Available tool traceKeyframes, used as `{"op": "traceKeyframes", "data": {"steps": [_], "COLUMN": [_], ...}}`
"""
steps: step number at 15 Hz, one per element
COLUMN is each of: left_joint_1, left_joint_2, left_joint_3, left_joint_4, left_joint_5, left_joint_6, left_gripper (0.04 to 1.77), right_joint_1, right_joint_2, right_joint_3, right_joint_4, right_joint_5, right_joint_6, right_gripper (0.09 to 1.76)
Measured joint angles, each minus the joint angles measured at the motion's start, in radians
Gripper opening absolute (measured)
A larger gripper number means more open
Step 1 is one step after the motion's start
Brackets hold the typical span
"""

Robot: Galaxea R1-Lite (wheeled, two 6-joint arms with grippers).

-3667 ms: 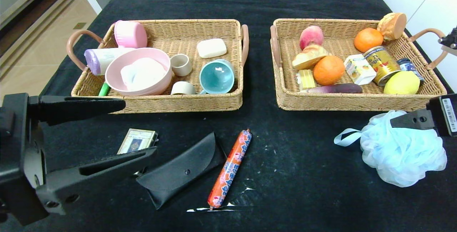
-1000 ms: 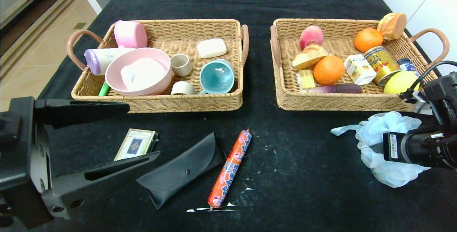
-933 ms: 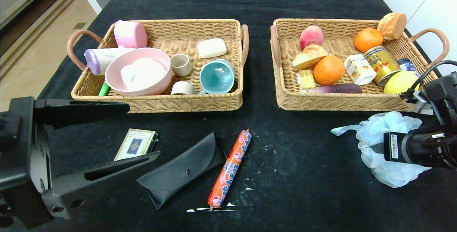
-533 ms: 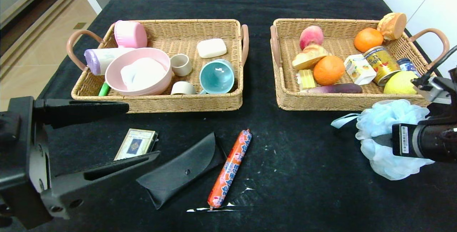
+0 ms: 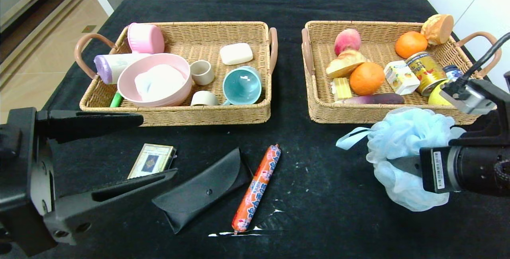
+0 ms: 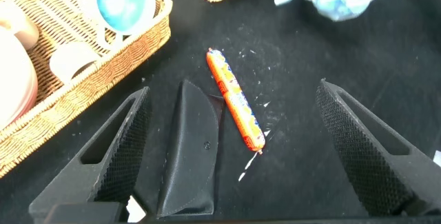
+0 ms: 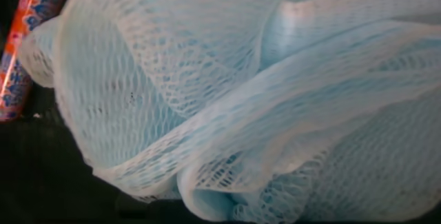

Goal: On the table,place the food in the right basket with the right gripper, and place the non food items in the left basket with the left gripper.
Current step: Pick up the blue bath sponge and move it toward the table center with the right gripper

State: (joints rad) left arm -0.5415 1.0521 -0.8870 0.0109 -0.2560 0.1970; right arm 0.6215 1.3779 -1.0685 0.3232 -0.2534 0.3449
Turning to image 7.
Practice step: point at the orange wrapped sausage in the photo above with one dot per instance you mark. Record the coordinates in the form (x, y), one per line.
(20, 45)

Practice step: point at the light blue bath loofah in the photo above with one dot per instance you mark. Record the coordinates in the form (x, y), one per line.
(224, 96)

